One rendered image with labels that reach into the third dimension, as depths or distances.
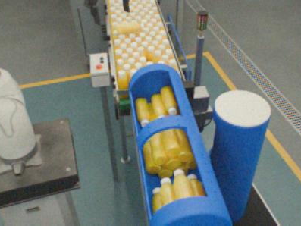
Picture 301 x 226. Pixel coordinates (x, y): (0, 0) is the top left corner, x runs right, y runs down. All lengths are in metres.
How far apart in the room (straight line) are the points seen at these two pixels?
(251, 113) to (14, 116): 1.11
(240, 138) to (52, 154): 0.91
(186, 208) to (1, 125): 0.74
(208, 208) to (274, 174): 1.79
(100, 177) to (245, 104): 1.42
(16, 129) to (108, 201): 1.42
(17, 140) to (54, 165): 0.19
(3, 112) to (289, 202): 2.10
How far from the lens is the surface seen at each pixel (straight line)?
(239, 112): 1.81
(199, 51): 2.31
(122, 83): 2.00
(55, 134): 1.65
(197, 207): 1.18
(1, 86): 1.55
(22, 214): 1.70
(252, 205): 2.55
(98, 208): 2.68
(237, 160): 1.93
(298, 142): 3.26
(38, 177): 1.51
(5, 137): 1.44
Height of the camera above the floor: 2.22
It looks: 42 degrees down
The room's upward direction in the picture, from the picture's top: 2 degrees counter-clockwise
